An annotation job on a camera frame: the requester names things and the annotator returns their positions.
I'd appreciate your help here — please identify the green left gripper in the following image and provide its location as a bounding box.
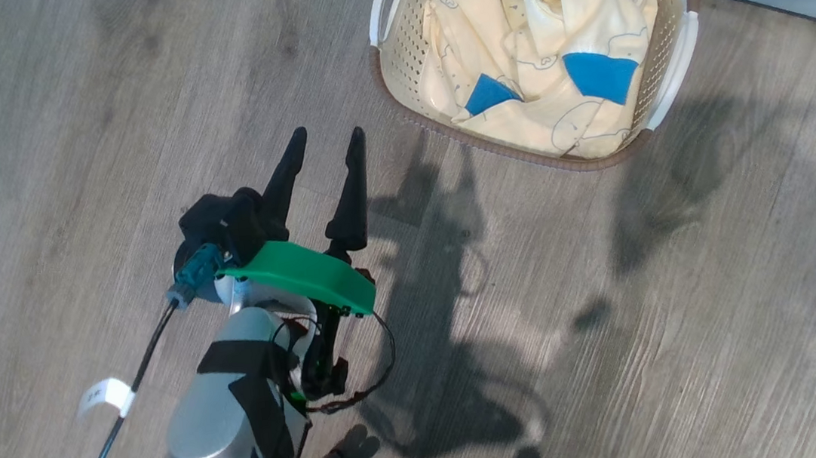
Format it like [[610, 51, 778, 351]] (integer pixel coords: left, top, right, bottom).
[[205, 120, 393, 409]]

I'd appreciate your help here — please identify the yellow garment with blue cuffs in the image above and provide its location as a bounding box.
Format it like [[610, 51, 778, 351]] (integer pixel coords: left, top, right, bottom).
[[408, 0, 678, 177]]

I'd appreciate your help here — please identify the cream perforated laundry basket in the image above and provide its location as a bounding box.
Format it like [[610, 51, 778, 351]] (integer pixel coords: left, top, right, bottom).
[[364, 0, 716, 193]]

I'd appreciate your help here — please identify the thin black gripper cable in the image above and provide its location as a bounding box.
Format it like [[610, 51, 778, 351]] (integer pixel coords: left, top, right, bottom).
[[266, 305, 403, 421]]

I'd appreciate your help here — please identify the black cable with teal plug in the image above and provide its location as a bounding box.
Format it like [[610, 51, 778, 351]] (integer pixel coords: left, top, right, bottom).
[[60, 241, 248, 458]]

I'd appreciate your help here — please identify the white cable tag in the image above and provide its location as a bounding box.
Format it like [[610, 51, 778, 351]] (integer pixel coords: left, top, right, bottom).
[[75, 374, 140, 424]]

